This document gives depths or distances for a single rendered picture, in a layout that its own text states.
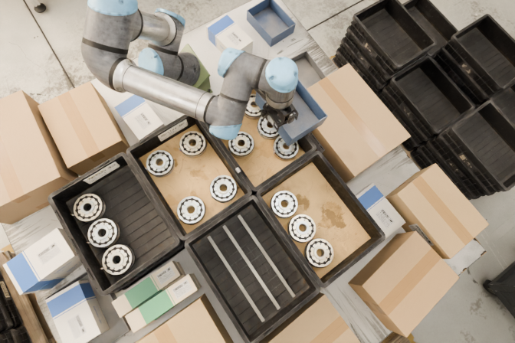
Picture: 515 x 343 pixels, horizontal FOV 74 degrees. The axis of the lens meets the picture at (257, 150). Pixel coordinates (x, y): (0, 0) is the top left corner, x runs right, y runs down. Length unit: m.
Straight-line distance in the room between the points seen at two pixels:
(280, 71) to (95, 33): 0.49
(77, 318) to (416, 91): 2.02
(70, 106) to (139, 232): 0.58
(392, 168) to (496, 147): 0.74
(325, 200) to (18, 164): 1.14
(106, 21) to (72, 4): 2.06
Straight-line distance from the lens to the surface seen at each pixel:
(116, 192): 1.42
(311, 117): 1.21
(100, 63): 1.01
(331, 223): 1.38
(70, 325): 1.48
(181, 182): 1.37
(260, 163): 1.38
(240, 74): 0.83
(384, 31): 2.27
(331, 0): 2.98
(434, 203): 1.52
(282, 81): 0.79
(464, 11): 3.38
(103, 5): 1.00
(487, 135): 2.24
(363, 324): 1.55
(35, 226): 1.66
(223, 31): 1.70
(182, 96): 0.89
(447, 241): 1.52
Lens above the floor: 2.15
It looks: 72 degrees down
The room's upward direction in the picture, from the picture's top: 12 degrees clockwise
